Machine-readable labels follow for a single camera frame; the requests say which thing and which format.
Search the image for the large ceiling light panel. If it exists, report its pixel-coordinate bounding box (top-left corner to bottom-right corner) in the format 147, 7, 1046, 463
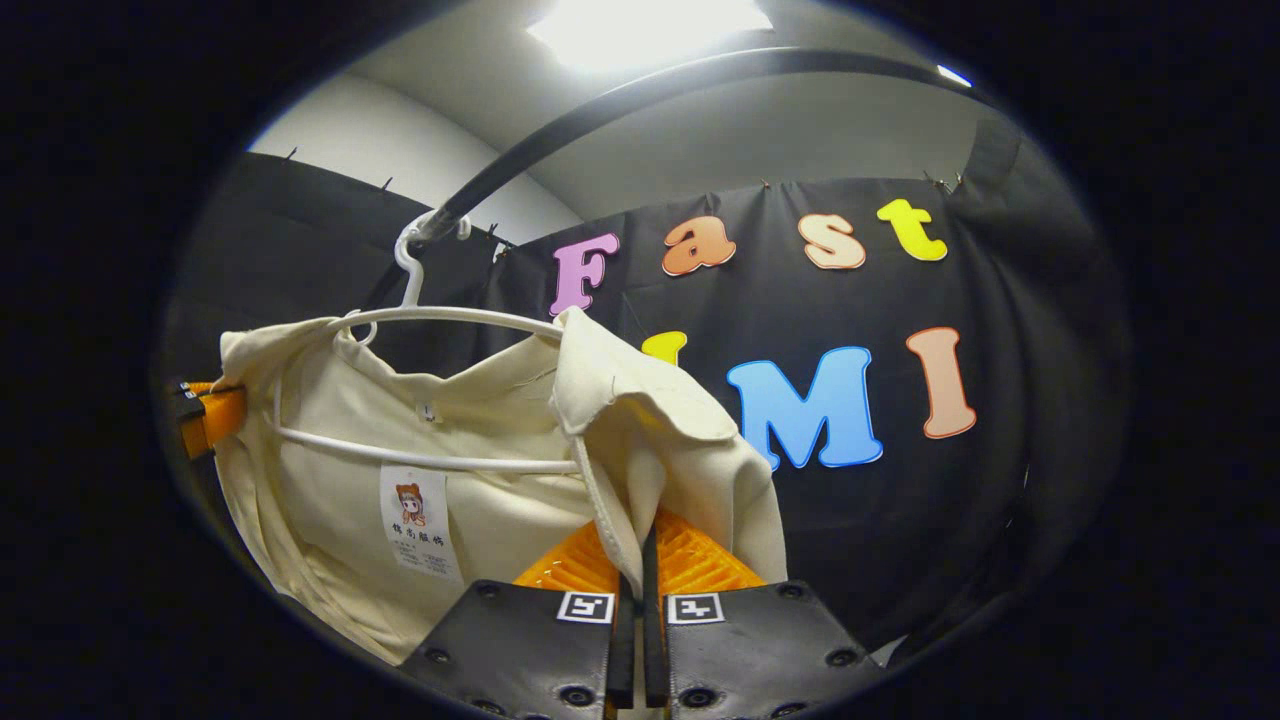
527, 0, 776, 73

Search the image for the black clothes rack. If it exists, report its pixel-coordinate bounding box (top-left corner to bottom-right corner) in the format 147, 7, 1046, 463
362, 46, 1006, 311

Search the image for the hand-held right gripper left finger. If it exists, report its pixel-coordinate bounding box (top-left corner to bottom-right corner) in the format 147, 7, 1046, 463
398, 518, 637, 720

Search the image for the white hanger holding shirt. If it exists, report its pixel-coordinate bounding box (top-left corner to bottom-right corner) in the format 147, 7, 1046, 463
272, 212, 581, 476

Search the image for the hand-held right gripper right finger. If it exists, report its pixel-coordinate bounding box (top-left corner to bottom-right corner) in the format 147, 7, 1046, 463
640, 505, 886, 720

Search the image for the cream collared shirt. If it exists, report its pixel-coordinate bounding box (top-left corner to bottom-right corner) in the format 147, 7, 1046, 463
213, 305, 791, 666

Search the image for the black backdrop cloth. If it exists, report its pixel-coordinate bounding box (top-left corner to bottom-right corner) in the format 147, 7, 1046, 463
160, 150, 1131, 661

